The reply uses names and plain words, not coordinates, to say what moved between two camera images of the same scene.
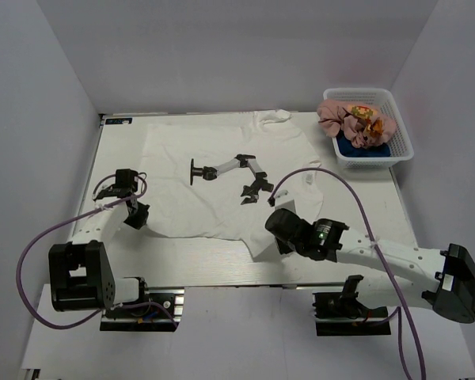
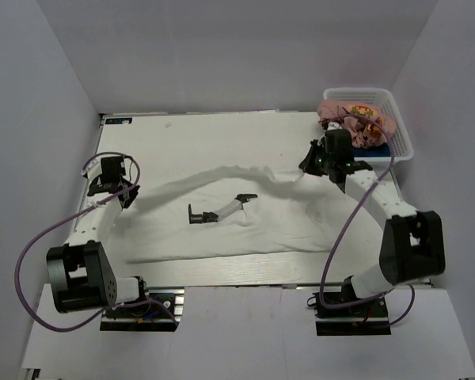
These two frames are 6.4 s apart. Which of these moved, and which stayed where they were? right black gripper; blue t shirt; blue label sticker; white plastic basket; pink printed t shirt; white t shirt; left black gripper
Moved: white t shirt; left black gripper; right black gripper
Stayed: pink printed t shirt; blue label sticker; blue t shirt; white plastic basket
